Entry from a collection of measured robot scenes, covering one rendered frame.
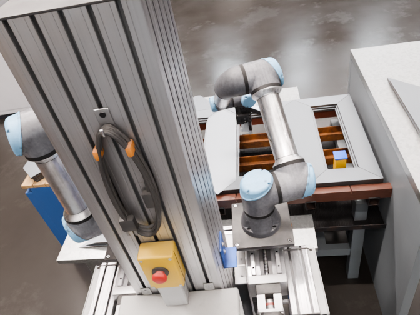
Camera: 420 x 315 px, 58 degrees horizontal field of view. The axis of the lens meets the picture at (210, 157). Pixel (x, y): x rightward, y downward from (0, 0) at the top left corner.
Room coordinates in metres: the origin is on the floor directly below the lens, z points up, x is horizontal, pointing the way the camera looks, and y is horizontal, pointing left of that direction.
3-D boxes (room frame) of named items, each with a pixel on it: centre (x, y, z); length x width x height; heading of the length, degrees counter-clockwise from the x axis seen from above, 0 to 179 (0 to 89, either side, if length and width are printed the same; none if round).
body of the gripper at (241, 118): (1.67, -0.23, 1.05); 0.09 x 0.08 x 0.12; 79
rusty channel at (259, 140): (1.89, -0.12, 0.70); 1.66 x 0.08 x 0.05; 78
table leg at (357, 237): (1.23, -0.69, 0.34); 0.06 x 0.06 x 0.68; 78
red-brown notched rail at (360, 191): (1.32, 0.01, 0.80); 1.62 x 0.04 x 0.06; 78
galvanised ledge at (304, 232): (1.24, 0.23, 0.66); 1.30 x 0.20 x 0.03; 78
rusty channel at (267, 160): (1.68, -0.07, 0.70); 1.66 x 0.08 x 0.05; 78
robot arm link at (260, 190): (0.94, -0.14, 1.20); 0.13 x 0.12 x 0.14; 93
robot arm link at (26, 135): (0.98, 0.48, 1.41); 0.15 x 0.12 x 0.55; 106
